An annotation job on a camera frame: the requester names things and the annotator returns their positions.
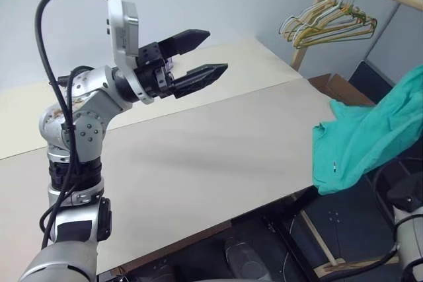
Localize green wire hanger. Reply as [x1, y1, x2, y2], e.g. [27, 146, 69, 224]
[343, 0, 378, 32]

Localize wooden clothes rack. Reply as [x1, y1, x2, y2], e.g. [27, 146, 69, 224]
[290, 0, 423, 279]

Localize brown cardboard box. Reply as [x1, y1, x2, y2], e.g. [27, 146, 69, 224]
[307, 73, 376, 108]

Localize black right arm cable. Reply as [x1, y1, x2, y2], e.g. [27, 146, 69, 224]
[343, 158, 423, 268]

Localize bunch of hangers on rack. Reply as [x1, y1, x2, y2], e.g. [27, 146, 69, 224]
[290, 0, 377, 50]

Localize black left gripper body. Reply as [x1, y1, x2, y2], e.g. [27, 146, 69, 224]
[134, 42, 176, 99]

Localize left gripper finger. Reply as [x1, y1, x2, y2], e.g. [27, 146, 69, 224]
[173, 62, 229, 100]
[158, 29, 212, 60]

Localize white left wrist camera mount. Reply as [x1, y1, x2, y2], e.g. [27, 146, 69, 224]
[106, 0, 155, 105]

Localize green shorts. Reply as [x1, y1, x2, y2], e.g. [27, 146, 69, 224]
[312, 65, 423, 196]

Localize dark rounded shape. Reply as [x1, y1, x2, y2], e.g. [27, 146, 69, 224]
[223, 238, 262, 282]

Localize black base platform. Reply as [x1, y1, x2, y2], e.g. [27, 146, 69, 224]
[264, 179, 404, 282]

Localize black storage box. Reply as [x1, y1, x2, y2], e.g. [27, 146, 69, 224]
[348, 60, 397, 104]

